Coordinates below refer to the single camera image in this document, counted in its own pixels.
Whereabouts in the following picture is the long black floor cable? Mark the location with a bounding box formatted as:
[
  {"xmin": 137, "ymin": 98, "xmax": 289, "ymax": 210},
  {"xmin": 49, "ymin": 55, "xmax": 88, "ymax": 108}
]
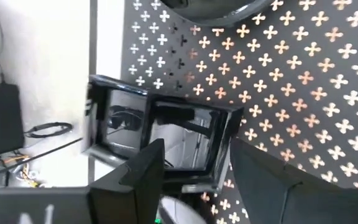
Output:
[{"xmin": 0, "ymin": 138, "xmax": 84, "ymax": 182}]

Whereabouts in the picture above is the black perforated metal shelf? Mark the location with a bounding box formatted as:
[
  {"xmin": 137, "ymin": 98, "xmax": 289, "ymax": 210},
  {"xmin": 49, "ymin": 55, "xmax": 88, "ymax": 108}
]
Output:
[{"xmin": 119, "ymin": 0, "xmax": 358, "ymax": 224}]

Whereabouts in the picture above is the white and yellow cable bundle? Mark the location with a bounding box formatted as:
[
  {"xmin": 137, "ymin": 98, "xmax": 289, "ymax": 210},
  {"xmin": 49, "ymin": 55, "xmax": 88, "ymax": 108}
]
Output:
[{"xmin": 0, "ymin": 151, "xmax": 48, "ymax": 189}]

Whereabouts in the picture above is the black teardrop mini plate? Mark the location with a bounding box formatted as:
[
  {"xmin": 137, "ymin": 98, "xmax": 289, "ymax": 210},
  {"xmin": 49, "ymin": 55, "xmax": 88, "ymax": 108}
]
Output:
[{"xmin": 157, "ymin": 195, "xmax": 208, "ymax": 224}]

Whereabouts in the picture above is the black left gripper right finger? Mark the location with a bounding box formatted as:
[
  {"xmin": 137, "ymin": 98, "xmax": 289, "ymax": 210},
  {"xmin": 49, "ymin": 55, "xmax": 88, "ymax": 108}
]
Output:
[{"xmin": 230, "ymin": 138, "xmax": 358, "ymax": 224}]

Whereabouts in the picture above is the coiled black cable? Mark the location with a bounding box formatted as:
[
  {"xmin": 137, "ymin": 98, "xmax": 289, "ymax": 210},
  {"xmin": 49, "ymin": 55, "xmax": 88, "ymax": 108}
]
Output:
[{"xmin": 24, "ymin": 121, "xmax": 74, "ymax": 139}]

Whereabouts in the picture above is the black leaf-shaped mini plate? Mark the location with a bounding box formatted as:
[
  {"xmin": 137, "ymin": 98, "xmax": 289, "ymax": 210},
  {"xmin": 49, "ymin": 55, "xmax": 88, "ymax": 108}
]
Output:
[{"xmin": 159, "ymin": 0, "xmax": 275, "ymax": 28}]

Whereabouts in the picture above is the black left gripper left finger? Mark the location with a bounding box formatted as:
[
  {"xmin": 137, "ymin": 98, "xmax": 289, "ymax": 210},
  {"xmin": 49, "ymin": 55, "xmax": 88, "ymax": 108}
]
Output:
[{"xmin": 0, "ymin": 138, "xmax": 165, "ymax": 224}]

